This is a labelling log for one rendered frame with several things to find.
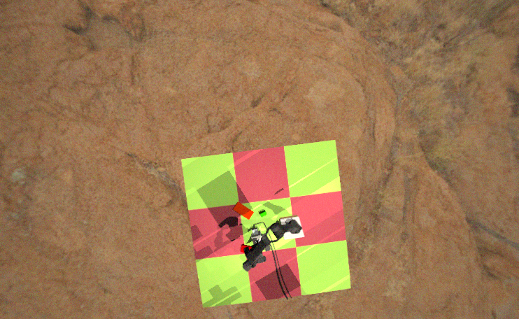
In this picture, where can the red rectangular block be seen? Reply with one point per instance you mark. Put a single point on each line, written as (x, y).
(243, 246)

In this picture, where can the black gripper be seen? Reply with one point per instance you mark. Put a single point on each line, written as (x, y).
(246, 249)

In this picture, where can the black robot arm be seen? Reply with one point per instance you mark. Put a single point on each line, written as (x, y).
(256, 256)

